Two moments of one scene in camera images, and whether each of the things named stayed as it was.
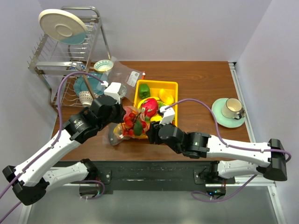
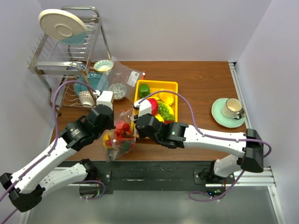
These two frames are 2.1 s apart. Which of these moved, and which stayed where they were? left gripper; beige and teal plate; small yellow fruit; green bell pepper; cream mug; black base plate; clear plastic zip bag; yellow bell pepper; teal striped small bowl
Moved: yellow bell pepper; left gripper; clear plastic zip bag
Stayed: small yellow fruit; black base plate; green bell pepper; cream mug; beige and teal plate; teal striped small bowl
